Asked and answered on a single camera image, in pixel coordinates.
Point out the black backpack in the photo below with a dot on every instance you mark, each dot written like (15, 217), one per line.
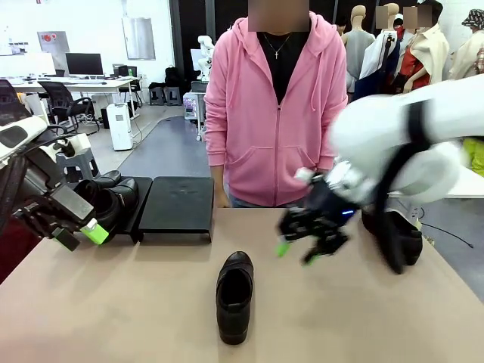
(171, 77)

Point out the lime green trousers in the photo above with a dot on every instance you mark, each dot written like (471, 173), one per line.
(474, 151)

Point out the black computer monitor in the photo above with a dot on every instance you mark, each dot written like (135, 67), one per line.
(84, 63)

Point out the mannequin with bucket hat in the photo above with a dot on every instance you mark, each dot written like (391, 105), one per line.
(469, 56)

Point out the white power strip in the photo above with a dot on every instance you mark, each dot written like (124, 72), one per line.
(416, 211)

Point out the white monitor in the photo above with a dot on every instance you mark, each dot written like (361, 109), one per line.
(38, 62)

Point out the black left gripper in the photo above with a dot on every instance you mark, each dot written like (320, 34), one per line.
(64, 204)

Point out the person's right hand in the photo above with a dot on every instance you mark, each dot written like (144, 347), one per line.
(221, 193)

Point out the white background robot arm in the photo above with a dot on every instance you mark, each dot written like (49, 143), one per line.
(206, 56)

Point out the person in pink hoodie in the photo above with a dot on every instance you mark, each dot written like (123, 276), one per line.
(272, 143)

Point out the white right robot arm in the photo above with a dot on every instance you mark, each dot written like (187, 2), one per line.
(378, 125)

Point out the white office desk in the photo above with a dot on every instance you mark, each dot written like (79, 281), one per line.
(106, 81)

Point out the mannequin in grey tank top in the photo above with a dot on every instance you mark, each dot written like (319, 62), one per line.
(359, 49)

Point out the equipment cart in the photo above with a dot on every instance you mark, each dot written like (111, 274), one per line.
(191, 106)

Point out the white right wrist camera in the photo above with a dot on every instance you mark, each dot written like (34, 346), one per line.
(304, 174)

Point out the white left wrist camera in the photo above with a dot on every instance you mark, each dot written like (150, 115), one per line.
(81, 145)

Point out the dark red cloth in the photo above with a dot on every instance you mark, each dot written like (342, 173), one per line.
(15, 257)

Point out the dark small stool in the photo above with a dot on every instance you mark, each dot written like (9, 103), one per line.
(174, 96)
(156, 96)

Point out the black metal shoe stand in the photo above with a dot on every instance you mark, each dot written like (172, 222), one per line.
(143, 189)
(177, 204)

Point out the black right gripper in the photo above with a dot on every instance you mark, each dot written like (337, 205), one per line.
(329, 206)

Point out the white air purifier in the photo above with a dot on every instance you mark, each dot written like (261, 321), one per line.
(121, 128)

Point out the mannequin with cream jacket red top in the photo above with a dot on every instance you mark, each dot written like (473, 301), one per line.
(435, 56)

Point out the silver wall panel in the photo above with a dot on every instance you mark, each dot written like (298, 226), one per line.
(138, 38)

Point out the red plaid shirt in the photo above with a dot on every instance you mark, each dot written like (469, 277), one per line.
(481, 62)

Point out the black mesh office chair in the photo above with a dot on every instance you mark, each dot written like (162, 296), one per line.
(11, 98)
(56, 96)

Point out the person's right forearm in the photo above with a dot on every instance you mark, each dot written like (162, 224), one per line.
(217, 143)

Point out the person's left forearm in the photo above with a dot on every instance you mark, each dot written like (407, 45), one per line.
(324, 143)

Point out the person with red mask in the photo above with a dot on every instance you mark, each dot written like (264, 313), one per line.
(399, 28)

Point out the mannequin with white navy clothing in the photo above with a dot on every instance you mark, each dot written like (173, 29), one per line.
(374, 60)

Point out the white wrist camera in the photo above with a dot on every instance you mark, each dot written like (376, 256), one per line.
(304, 174)
(81, 145)

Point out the grey board with red sign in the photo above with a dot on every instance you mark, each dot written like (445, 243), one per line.
(60, 43)

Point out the grey plastic stool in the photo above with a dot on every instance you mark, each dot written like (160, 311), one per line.
(87, 162)

